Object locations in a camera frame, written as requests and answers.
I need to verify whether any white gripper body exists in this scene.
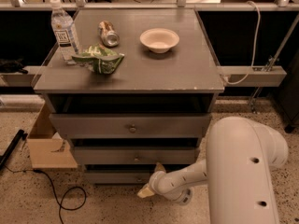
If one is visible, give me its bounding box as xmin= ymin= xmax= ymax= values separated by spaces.
xmin=148 ymin=171 xmax=166 ymax=194

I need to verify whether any grey bottom drawer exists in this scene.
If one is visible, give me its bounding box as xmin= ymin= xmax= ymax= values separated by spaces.
xmin=84 ymin=171 xmax=151 ymax=185

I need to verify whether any grey drawer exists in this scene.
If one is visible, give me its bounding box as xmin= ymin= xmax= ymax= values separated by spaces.
xmin=84 ymin=171 xmax=151 ymax=185
xmin=73 ymin=147 xmax=199 ymax=164
xmin=50 ymin=114 xmax=211 ymax=139

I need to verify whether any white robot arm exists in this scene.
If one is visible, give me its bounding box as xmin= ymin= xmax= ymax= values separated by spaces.
xmin=138 ymin=117 xmax=288 ymax=224

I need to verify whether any grey wooden drawer cabinet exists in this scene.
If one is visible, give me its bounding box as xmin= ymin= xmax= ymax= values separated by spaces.
xmin=35 ymin=9 xmax=224 ymax=177

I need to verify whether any grey middle drawer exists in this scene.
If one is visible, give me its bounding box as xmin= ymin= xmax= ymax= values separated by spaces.
xmin=73 ymin=147 xmax=199 ymax=164

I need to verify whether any grey top drawer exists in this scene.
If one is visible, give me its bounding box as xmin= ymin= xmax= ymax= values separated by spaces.
xmin=50 ymin=114 xmax=211 ymax=139

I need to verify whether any cardboard box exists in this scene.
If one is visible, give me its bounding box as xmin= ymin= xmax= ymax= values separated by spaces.
xmin=26 ymin=105 xmax=78 ymax=169

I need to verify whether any green chip bag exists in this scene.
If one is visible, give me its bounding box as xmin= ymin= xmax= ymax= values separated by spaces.
xmin=72 ymin=44 xmax=124 ymax=75

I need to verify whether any white paper bowl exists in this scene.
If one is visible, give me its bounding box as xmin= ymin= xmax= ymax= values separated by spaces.
xmin=139 ymin=28 xmax=179 ymax=54

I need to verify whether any black bar on floor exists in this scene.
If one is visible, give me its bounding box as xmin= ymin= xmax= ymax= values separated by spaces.
xmin=0 ymin=130 xmax=27 ymax=170

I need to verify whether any crushed aluminium can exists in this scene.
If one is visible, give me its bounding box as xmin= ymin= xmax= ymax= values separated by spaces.
xmin=98 ymin=21 xmax=120 ymax=48

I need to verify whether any dark cabinet at right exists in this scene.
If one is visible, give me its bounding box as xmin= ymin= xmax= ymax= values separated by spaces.
xmin=275 ymin=51 xmax=299 ymax=133

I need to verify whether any clear plastic water bottle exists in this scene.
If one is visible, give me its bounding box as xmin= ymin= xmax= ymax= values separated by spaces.
xmin=50 ymin=0 xmax=80 ymax=64

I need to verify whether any aluminium frame rail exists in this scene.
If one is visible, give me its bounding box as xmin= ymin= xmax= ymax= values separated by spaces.
xmin=0 ymin=66 xmax=287 ymax=87

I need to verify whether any black floor cable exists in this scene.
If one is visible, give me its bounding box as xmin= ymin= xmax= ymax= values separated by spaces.
xmin=4 ymin=164 xmax=88 ymax=224

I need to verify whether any black object on rail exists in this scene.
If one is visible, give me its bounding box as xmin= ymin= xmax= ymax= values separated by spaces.
xmin=0 ymin=59 xmax=28 ymax=74

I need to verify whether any white cable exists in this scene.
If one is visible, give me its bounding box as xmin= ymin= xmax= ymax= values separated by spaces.
xmin=222 ymin=0 xmax=263 ymax=86

